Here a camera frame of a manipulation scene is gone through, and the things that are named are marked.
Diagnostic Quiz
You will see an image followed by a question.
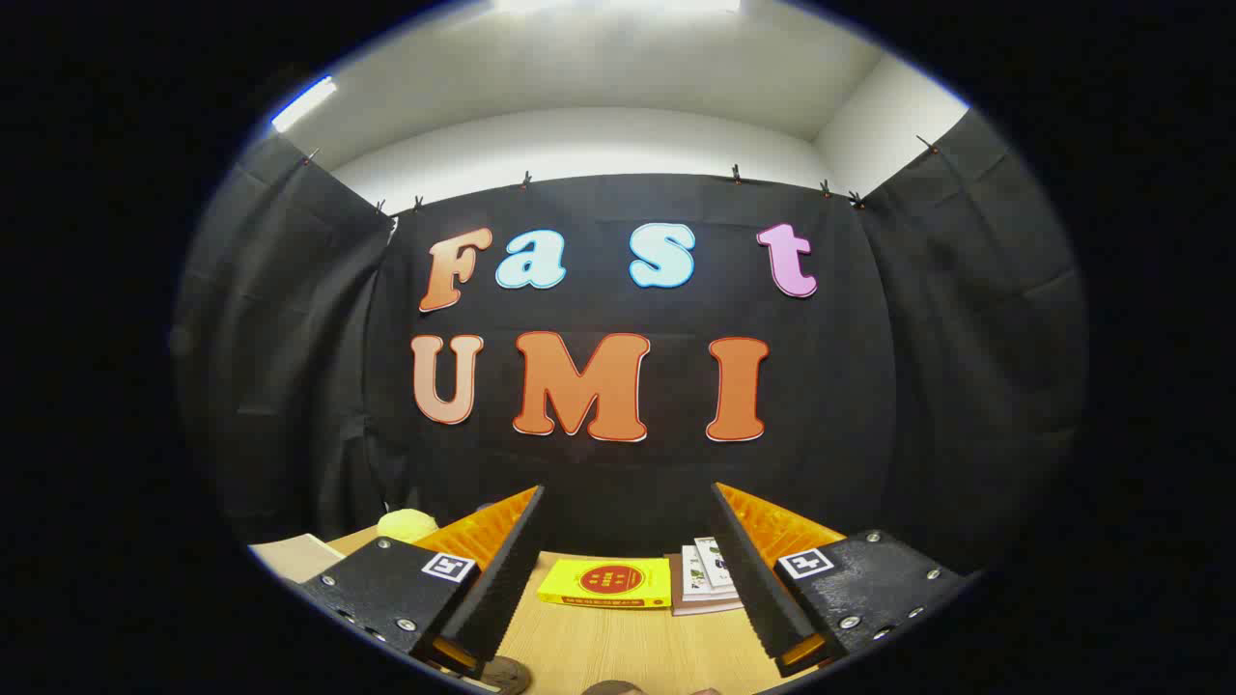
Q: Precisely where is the yellow book red circle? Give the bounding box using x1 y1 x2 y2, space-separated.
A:
537 557 673 610

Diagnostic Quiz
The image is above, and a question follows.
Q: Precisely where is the row of cloth clips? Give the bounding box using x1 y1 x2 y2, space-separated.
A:
302 135 943 211

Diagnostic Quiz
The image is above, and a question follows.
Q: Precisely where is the ceiling light strip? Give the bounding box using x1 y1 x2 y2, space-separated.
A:
270 75 339 133

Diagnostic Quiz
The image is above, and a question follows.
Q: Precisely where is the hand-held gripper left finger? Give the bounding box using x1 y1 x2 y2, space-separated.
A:
295 486 548 677

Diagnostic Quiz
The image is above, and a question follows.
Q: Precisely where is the yellow round plush cushion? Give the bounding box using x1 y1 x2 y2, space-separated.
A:
377 509 439 543

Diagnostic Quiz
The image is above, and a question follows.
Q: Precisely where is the cream fabric storage box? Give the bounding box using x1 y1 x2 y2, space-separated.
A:
248 533 346 586

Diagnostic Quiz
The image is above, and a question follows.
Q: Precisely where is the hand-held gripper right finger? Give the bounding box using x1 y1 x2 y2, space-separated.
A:
711 482 969 678

